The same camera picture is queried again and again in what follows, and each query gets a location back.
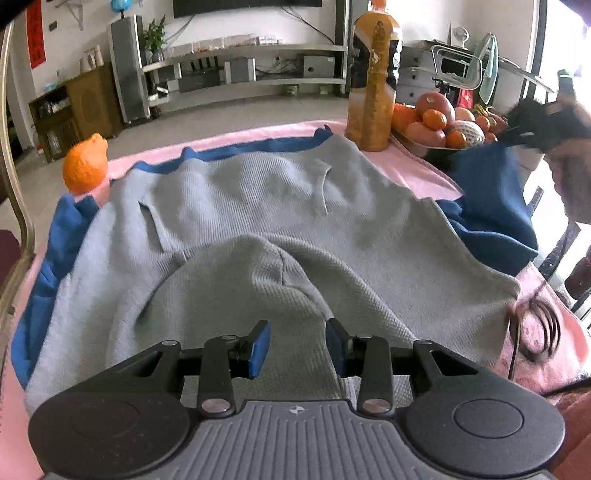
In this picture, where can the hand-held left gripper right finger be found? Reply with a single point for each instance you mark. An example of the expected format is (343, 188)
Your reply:
(334, 346)

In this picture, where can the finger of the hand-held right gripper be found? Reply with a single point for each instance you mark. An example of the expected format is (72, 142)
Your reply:
(517, 135)

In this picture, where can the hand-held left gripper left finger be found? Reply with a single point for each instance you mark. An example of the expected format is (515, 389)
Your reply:
(259, 348)

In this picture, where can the grey sweater with blue lining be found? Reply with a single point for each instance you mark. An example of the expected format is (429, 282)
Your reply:
(277, 207)

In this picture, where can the person's right hand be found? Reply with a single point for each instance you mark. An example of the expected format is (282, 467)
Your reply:
(575, 180)

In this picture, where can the teal hanging cloth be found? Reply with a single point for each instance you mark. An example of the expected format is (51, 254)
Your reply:
(489, 64)

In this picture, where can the pile of mixed fruit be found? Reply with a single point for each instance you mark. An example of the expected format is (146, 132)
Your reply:
(434, 106)

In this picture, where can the white swivel chair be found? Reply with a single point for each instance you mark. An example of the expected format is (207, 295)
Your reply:
(461, 64)

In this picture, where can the metal fruit tray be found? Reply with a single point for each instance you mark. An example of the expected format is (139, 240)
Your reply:
(418, 146)

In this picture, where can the pink printed blanket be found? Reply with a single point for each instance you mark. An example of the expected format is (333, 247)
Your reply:
(415, 177)

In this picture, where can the small white fan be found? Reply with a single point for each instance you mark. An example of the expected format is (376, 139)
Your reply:
(459, 36)

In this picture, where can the grey drawer cabinet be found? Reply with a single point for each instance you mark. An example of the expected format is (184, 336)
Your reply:
(418, 69)

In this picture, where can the tall orange drink bottle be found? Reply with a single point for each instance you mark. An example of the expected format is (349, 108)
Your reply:
(369, 115)

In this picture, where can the grey speaker box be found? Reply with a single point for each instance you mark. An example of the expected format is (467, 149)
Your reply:
(240, 70)
(318, 66)

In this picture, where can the bumpy orange citrus fruit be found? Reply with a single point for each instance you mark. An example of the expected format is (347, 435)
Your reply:
(83, 168)

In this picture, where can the silver curved media shelf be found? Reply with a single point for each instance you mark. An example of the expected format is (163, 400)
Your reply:
(240, 50)

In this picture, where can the brown wooden cabinet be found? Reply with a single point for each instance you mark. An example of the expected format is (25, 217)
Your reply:
(92, 101)

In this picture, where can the silver tower speaker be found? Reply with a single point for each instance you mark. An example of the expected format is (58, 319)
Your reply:
(129, 69)

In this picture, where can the black television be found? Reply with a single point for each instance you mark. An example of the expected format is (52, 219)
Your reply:
(231, 7)

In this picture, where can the green potted plant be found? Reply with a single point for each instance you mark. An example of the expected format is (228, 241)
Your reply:
(154, 39)

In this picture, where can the white canister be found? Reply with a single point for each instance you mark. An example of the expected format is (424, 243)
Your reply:
(98, 57)
(87, 62)

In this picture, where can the blue globe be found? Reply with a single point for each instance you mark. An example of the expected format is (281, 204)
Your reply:
(121, 7)

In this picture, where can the long red wall banner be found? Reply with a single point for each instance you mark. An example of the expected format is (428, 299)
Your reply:
(36, 37)

